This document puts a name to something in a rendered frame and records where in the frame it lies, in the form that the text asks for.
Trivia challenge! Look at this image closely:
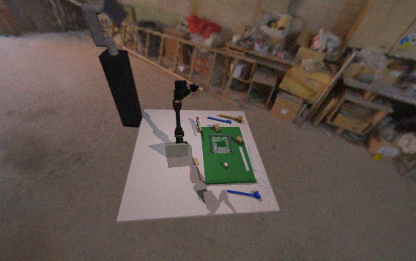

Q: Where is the green putting mat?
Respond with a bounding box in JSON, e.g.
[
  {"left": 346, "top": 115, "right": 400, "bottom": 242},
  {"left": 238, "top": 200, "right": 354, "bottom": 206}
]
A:
[{"left": 201, "top": 127, "right": 256, "bottom": 182}]

